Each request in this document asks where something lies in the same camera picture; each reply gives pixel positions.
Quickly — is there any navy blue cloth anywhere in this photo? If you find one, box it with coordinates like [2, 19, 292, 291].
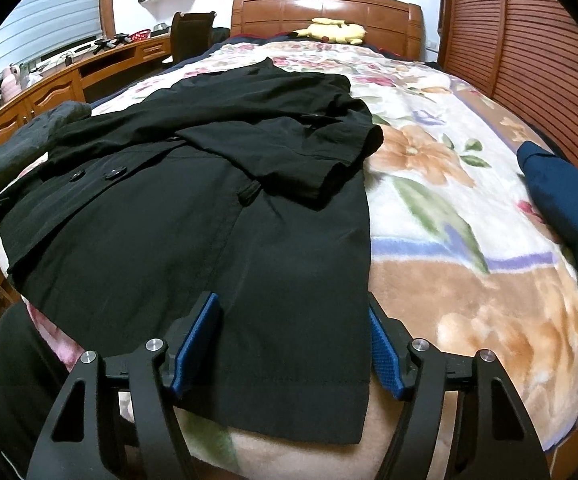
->
[516, 141, 578, 411]

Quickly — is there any floral blanket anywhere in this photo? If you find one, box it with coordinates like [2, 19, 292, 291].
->
[0, 40, 578, 480]

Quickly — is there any pink bottle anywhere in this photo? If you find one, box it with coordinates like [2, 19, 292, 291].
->
[1, 62, 24, 103]

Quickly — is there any grey window blind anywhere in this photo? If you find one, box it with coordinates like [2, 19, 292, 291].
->
[0, 0, 104, 106]

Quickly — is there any wooden desk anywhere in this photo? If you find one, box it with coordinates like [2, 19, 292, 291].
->
[0, 30, 175, 161]

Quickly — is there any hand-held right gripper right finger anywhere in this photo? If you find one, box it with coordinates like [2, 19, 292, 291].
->
[367, 291, 552, 480]

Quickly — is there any dark padded jacket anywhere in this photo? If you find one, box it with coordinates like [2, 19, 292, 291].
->
[0, 101, 92, 196]

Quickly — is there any wooden bed headboard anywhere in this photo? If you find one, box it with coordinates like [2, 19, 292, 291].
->
[231, 0, 425, 58]

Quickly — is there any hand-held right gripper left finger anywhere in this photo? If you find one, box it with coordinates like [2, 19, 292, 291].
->
[24, 291, 225, 480]

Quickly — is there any black button coat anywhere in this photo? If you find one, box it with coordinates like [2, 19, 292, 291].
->
[0, 57, 385, 446]

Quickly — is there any dark brown chair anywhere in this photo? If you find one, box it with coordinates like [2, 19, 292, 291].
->
[161, 10, 217, 66]

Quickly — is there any yellow plush toy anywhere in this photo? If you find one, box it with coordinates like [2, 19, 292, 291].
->
[289, 17, 367, 46]

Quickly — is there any wooden window frame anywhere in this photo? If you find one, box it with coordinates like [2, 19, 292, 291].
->
[98, 0, 120, 41]

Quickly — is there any wooden louvered wardrobe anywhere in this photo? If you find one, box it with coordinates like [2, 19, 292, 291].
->
[439, 0, 578, 186]

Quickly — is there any black device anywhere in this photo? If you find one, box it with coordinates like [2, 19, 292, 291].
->
[93, 34, 130, 53]

